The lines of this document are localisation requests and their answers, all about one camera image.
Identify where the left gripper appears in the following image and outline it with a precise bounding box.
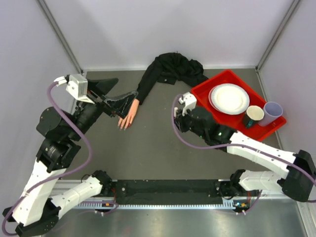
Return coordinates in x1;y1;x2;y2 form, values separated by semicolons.
69;77;139;140

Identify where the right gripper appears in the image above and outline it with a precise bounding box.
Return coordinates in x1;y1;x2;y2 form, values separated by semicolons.
173;105;207;140

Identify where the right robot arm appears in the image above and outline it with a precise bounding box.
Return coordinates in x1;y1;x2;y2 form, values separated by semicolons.
171;107;316;202

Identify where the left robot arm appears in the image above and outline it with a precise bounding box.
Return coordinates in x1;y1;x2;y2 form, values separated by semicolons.
3;74;138;237

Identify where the mannequin hand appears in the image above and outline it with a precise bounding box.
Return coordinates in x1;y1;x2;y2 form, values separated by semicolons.
118;99;140;130

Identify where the red plastic tray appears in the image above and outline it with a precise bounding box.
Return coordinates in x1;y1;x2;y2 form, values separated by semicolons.
190;69;287;142

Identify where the pink plate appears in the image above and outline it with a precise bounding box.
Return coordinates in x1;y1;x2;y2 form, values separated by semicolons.
208;87;217;110

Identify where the white paper plate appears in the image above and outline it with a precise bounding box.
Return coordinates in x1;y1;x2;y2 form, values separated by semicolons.
212;83;250;115

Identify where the black shirt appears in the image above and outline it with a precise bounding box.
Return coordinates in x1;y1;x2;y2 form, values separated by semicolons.
136;52;208;105

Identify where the dark green mug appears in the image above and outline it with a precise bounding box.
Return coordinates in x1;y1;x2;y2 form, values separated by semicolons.
242;105;265;128

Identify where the lavender plastic cup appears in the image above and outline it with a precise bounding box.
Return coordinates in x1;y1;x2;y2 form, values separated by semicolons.
258;102;283;127

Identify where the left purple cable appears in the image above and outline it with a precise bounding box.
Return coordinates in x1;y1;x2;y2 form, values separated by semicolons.
1;82;93;235

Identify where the purple cable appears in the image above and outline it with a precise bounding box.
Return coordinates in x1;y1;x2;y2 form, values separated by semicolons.
1;82;93;235
172;94;316;186

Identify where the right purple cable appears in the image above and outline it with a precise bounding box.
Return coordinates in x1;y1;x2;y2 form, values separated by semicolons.
172;94;316;186

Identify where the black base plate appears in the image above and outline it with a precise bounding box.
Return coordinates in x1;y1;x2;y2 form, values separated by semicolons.
112;179;236;204

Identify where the left aluminium frame post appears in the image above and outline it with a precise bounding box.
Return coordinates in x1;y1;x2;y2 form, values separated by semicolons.
37;0;86;114

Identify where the aluminium frame post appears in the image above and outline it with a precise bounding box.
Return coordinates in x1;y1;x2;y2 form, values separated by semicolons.
255;0;302;73
37;0;86;114

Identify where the right aluminium frame post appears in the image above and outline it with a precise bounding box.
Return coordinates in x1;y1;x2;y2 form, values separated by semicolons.
255;0;302;73

